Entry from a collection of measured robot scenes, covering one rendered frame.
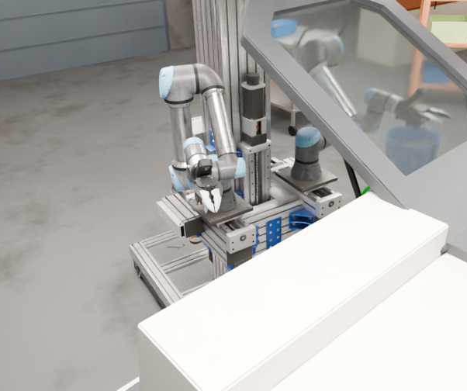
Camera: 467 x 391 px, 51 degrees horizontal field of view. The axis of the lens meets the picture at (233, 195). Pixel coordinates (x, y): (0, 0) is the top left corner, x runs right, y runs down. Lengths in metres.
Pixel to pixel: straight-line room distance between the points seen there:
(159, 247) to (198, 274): 0.42
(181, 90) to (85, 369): 1.75
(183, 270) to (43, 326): 0.93
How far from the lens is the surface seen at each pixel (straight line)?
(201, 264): 3.22
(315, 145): 2.35
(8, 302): 3.65
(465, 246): 1.26
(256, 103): 2.19
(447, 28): 6.31
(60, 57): 8.87
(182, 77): 1.92
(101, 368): 3.01
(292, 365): 0.93
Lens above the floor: 2.20
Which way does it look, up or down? 30 degrees down
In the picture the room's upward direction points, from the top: 3 degrees counter-clockwise
